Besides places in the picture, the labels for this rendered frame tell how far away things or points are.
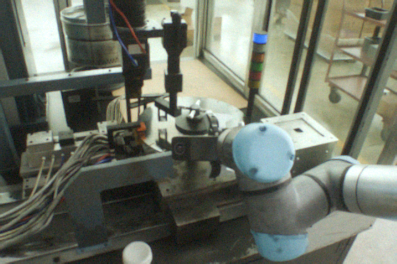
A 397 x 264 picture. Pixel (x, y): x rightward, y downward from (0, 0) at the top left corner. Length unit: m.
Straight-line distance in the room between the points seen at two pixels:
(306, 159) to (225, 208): 0.29
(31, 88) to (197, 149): 0.59
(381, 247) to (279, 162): 1.73
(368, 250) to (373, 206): 1.57
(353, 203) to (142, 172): 0.44
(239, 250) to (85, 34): 1.02
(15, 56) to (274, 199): 1.07
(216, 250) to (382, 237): 1.45
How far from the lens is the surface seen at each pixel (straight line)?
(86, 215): 0.79
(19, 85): 1.03
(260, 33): 1.06
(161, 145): 0.83
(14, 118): 1.37
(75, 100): 1.22
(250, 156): 0.40
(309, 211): 0.48
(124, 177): 0.73
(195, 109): 0.89
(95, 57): 1.45
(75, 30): 1.44
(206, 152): 0.58
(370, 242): 2.10
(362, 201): 0.49
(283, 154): 0.42
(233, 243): 0.88
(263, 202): 0.44
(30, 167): 1.07
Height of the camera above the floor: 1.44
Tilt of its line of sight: 33 degrees down
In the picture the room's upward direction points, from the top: 3 degrees clockwise
